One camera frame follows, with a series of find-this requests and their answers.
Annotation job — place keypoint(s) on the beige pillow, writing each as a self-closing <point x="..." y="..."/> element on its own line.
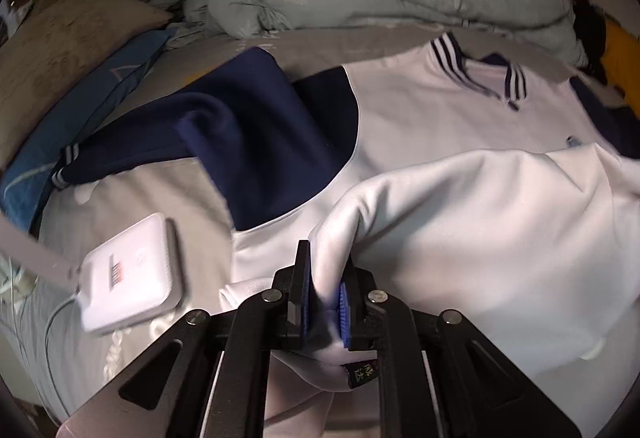
<point x="65" y="48"/>

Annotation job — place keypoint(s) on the white and navy jacket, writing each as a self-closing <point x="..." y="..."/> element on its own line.
<point x="450" y="218"/>

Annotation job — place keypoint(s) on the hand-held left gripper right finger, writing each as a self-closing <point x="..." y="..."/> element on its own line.
<point x="344" y="318"/>

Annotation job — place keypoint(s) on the grey printed bed sheet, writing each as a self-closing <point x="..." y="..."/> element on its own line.
<point x="140" y="198"/>

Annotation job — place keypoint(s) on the black cloth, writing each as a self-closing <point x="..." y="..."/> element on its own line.
<point x="590" y="38"/>

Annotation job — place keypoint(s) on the blue pillow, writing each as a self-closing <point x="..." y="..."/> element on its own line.
<point x="75" y="118"/>

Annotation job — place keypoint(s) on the white desk lamp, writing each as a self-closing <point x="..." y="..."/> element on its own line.
<point x="135" y="273"/>

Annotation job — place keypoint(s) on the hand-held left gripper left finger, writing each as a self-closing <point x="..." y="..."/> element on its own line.
<point x="301" y="288"/>

